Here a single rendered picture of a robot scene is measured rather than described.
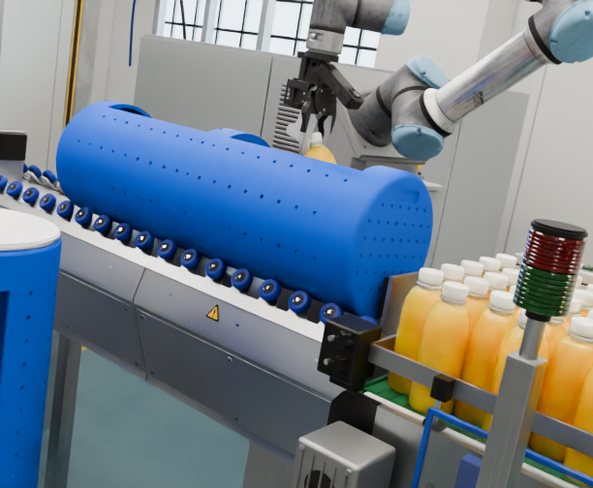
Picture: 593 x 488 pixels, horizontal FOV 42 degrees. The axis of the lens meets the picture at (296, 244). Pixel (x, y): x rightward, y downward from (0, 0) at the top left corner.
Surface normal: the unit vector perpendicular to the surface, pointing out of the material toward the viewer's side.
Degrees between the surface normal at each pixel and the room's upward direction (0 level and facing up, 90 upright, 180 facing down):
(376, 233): 90
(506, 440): 90
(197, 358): 110
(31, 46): 90
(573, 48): 125
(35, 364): 90
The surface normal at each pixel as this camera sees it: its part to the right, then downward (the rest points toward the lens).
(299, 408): -0.64, 0.39
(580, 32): 0.04, 0.75
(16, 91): 0.71, 0.26
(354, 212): -0.47, -0.40
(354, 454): 0.16, -0.96
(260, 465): -0.68, 0.05
